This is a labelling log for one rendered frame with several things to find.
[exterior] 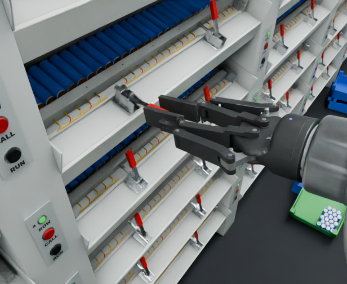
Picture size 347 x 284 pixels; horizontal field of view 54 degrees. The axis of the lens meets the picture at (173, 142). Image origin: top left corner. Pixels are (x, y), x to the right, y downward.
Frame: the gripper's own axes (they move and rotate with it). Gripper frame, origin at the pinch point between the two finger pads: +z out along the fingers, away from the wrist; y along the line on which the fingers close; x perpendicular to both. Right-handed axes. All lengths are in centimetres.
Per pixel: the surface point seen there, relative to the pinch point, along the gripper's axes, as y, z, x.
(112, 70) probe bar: 1.6, 12.6, 4.3
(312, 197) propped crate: 82, 1, -92
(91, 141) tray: -9.3, 7.9, -1.2
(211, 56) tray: 22.8, 7.5, -1.4
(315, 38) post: 115, 16, -32
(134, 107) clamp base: 0.1, 7.8, -0.7
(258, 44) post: 45.0, 8.0, -7.6
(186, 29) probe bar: 22.1, 12.3, 3.8
